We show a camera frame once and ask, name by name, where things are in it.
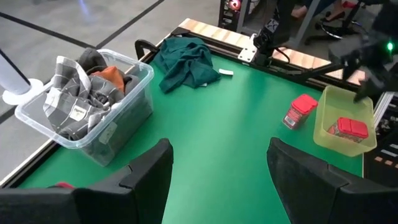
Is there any black equipment panel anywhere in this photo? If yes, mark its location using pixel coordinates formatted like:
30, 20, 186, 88
363, 93, 398, 187

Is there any black frame clamp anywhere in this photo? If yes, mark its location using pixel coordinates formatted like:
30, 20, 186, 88
134, 39, 160, 60

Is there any yellow-green plastic bin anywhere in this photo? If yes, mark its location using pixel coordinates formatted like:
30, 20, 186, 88
313, 85, 377, 157

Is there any person's foot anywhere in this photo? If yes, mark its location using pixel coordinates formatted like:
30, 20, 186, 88
290, 4, 309, 20

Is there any dark green cloth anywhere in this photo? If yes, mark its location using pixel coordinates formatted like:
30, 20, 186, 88
153, 37, 222, 94

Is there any clear plastic storage box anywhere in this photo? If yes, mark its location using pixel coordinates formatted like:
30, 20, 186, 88
14, 49, 155, 167

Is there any dark grey cloth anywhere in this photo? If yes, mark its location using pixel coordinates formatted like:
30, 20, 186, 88
77, 47, 141, 94

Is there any red-lid spice container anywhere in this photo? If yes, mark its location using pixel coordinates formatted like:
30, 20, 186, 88
282, 93, 319, 130
328, 117, 370, 144

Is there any orange cloth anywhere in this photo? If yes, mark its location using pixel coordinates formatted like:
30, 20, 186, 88
91, 65, 126, 93

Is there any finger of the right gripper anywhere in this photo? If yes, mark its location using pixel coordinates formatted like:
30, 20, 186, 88
341, 57, 355, 81
353, 77, 385, 103

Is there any pink plastic bin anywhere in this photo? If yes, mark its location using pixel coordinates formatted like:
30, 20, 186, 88
48, 182, 75, 190

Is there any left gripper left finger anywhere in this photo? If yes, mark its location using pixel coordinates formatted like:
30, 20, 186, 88
0, 138, 174, 224

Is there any green table mat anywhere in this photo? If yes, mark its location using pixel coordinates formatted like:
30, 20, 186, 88
18, 54, 364, 224

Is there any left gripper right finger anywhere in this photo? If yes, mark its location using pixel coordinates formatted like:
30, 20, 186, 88
266, 137, 398, 224

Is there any black computer tower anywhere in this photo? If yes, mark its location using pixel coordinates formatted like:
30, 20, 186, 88
217, 0, 249, 32

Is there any white metal bracket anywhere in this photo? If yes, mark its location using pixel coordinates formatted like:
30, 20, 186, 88
238, 34, 259, 63

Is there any office chair base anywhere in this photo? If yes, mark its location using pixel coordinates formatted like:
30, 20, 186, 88
304, 11, 368, 46

